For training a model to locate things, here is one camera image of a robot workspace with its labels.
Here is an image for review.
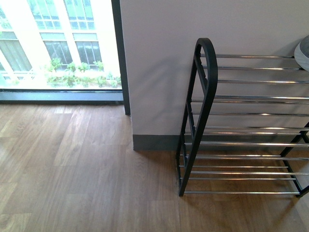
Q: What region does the black metal shoe rack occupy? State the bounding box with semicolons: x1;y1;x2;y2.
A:
176;38;309;197

